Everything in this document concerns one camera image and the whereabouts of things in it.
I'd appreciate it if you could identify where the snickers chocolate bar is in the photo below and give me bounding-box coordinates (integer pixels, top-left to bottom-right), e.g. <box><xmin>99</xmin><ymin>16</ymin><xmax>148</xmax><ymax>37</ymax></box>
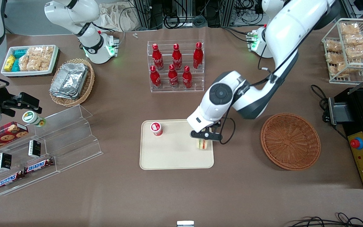
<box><xmin>0</xmin><ymin>171</ymin><xmax>25</xmax><ymax>191</ymax></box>
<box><xmin>24</xmin><ymin>157</ymin><xmax>55</xmax><ymax>175</ymax></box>

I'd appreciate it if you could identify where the clear acrylic bottle rack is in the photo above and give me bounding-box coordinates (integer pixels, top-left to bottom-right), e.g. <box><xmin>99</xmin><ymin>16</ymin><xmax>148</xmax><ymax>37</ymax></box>
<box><xmin>147</xmin><ymin>39</ymin><xmax>205</xmax><ymax>93</ymax></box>

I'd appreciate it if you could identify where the oval tan wicker basket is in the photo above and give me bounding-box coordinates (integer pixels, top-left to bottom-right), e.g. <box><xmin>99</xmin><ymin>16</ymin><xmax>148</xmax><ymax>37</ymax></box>
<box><xmin>49</xmin><ymin>58</ymin><xmax>95</xmax><ymax>107</ymax></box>

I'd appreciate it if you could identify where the cup with green lid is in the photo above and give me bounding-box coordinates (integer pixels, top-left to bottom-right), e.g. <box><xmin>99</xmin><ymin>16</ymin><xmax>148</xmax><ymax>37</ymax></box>
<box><xmin>22</xmin><ymin>111</ymin><xmax>46</xmax><ymax>127</ymax></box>

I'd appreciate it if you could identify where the clear rice cracker bag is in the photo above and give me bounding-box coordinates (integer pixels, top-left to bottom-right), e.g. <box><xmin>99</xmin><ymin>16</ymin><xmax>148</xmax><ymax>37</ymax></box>
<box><xmin>27</xmin><ymin>47</ymin><xmax>43</xmax><ymax>58</ymax></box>
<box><xmin>40</xmin><ymin>56</ymin><xmax>51</xmax><ymax>71</ymax></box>
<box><xmin>41</xmin><ymin>46</ymin><xmax>55</xmax><ymax>58</ymax></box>
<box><xmin>19</xmin><ymin>55</ymin><xmax>31</xmax><ymax>72</ymax></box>
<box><xmin>28</xmin><ymin>57</ymin><xmax>42</xmax><ymax>72</ymax></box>

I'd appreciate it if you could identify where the beige cloth bag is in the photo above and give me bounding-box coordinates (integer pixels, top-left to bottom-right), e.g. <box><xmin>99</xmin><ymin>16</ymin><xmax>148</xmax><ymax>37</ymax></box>
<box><xmin>98</xmin><ymin>3</ymin><xmax>139</xmax><ymax>32</ymax></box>

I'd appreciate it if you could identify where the red cookie box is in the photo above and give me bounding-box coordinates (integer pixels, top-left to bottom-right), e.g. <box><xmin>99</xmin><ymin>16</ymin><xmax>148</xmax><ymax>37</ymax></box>
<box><xmin>0</xmin><ymin>122</ymin><xmax>29</xmax><ymax>157</ymax></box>

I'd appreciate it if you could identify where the coiled black cable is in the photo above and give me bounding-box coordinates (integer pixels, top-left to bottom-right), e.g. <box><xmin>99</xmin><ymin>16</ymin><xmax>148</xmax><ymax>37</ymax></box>
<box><xmin>164</xmin><ymin>14</ymin><xmax>188</xmax><ymax>29</ymax></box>

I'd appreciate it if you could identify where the aluminium foil container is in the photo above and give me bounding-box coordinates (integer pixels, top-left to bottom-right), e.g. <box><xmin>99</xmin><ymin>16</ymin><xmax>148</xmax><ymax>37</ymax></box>
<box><xmin>50</xmin><ymin>82</ymin><xmax>86</xmax><ymax>100</ymax></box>
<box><xmin>52</xmin><ymin>63</ymin><xmax>89</xmax><ymax>95</ymax></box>

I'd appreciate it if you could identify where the small black box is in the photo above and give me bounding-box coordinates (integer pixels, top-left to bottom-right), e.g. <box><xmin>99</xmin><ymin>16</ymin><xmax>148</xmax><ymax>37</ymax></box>
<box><xmin>28</xmin><ymin>140</ymin><xmax>42</xmax><ymax>158</ymax></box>
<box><xmin>0</xmin><ymin>153</ymin><xmax>12</xmax><ymax>171</ymax></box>

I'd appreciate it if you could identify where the beige plastic tray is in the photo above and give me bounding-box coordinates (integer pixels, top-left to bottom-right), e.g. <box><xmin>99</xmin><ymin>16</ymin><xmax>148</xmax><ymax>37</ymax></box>
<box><xmin>140</xmin><ymin>119</ymin><xmax>215</xmax><ymax>170</ymax></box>

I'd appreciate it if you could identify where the bagged fried snack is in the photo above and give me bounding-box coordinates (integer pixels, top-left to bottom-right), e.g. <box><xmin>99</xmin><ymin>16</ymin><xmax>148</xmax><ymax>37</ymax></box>
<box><xmin>325</xmin><ymin>39</ymin><xmax>343</xmax><ymax>53</ymax></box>
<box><xmin>340</xmin><ymin>23</ymin><xmax>360</xmax><ymax>35</ymax></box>
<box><xmin>326</xmin><ymin>52</ymin><xmax>346</xmax><ymax>65</ymax></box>
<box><xmin>345</xmin><ymin>44</ymin><xmax>363</xmax><ymax>60</ymax></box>
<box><xmin>344</xmin><ymin>33</ymin><xmax>363</xmax><ymax>46</ymax></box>
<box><xmin>329</xmin><ymin>61</ymin><xmax>349</xmax><ymax>78</ymax></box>

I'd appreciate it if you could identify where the red cola bottle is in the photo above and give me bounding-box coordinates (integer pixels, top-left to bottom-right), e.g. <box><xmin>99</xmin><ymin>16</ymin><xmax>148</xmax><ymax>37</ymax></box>
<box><xmin>152</xmin><ymin>44</ymin><xmax>164</xmax><ymax>71</ymax></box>
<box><xmin>193</xmin><ymin>42</ymin><xmax>204</xmax><ymax>70</ymax></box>
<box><xmin>182</xmin><ymin>66</ymin><xmax>193</xmax><ymax>89</ymax></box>
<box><xmin>150</xmin><ymin>65</ymin><xmax>162</xmax><ymax>90</ymax></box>
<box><xmin>168</xmin><ymin>64</ymin><xmax>179</xmax><ymax>89</ymax></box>
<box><xmin>172</xmin><ymin>44</ymin><xmax>183</xmax><ymax>70</ymax></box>

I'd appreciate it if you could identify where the red cup with white lid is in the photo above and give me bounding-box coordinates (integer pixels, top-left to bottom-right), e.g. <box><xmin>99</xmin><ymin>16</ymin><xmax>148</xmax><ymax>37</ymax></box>
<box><xmin>150</xmin><ymin>122</ymin><xmax>164</xmax><ymax>137</ymax></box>

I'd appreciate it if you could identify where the white wire rack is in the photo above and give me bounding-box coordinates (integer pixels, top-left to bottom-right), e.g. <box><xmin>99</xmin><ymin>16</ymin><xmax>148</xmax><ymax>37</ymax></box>
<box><xmin>321</xmin><ymin>18</ymin><xmax>363</xmax><ymax>84</ymax></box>

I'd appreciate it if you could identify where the black machine power cable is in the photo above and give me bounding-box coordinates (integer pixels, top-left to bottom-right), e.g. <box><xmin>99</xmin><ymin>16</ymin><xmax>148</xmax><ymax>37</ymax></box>
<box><xmin>311</xmin><ymin>84</ymin><xmax>349</xmax><ymax>141</ymax></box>

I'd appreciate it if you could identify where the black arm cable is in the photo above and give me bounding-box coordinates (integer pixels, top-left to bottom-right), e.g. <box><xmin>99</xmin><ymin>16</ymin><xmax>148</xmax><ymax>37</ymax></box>
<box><xmin>219</xmin><ymin>41</ymin><xmax>298</xmax><ymax>145</ymax></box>

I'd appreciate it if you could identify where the white rectangular snack bin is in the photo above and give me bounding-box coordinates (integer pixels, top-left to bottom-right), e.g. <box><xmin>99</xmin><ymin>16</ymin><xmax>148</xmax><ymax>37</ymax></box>
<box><xmin>1</xmin><ymin>45</ymin><xmax>59</xmax><ymax>77</ymax></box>

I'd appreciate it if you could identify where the black machine with yellow panel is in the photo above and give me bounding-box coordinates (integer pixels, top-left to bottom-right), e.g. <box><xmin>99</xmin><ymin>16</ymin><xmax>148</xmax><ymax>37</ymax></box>
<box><xmin>333</xmin><ymin>73</ymin><xmax>363</xmax><ymax>189</ymax></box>

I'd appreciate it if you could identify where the round brown wicker basket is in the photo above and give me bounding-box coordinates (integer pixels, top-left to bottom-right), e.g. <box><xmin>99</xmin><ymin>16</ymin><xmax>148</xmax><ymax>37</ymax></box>
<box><xmin>260</xmin><ymin>113</ymin><xmax>321</xmax><ymax>171</ymax></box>

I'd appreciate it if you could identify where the yellow snack packet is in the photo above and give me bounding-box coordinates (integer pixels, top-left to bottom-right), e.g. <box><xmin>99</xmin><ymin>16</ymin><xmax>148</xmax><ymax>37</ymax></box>
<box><xmin>4</xmin><ymin>55</ymin><xmax>16</xmax><ymax>72</ymax></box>

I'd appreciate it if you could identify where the grey socket box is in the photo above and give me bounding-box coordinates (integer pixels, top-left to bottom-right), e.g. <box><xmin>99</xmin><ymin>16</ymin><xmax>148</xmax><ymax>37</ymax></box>
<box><xmin>328</xmin><ymin>97</ymin><xmax>353</xmax><ymax>126</ymax></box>

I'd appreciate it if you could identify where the clear acrylic step shelf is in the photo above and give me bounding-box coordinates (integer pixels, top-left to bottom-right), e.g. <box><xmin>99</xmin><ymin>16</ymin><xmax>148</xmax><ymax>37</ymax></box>
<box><xmin>0</xmin><ymin>105</ymin><xmax>104</xmax><ymax>196</ymax></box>

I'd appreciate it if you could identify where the black floor cable bundle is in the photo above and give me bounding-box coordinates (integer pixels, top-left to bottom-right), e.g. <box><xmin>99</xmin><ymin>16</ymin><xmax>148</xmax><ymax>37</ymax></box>
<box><xmin>287</xmin><ymin>212</ymin><xmax>363</xmax><ymax>227</ymax></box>

